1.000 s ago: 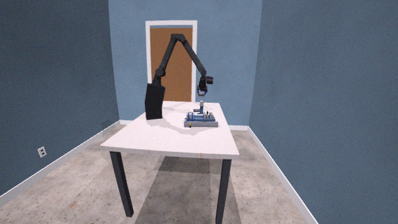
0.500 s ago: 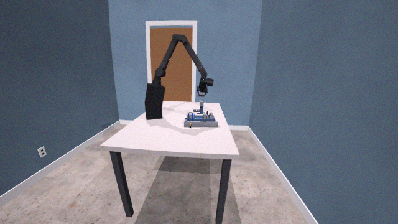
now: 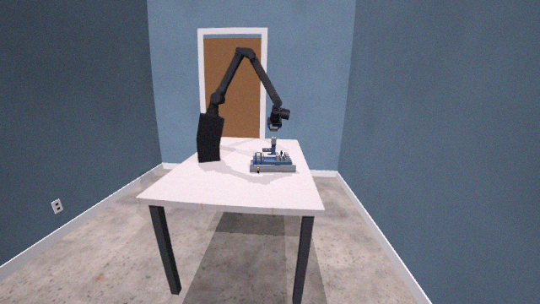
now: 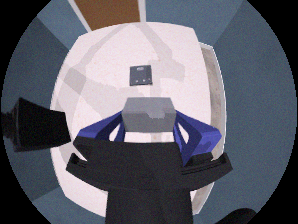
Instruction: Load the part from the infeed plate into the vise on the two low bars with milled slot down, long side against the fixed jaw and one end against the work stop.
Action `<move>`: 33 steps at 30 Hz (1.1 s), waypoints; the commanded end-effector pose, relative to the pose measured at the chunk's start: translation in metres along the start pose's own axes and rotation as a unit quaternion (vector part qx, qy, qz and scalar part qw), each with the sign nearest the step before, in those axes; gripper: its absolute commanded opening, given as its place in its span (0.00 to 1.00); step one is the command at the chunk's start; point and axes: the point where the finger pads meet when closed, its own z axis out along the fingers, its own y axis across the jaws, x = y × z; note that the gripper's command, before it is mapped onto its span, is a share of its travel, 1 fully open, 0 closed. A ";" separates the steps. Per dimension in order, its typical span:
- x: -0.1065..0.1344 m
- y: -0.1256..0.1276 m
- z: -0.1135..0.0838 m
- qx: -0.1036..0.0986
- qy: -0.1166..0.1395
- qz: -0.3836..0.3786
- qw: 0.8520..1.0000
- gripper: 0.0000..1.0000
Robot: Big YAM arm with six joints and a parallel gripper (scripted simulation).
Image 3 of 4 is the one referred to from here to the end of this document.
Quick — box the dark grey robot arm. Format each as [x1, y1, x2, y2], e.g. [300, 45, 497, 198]
[205, 47, 290, 121]

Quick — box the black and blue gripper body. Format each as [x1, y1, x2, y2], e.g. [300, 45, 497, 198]
[267, 116, 282, 127]

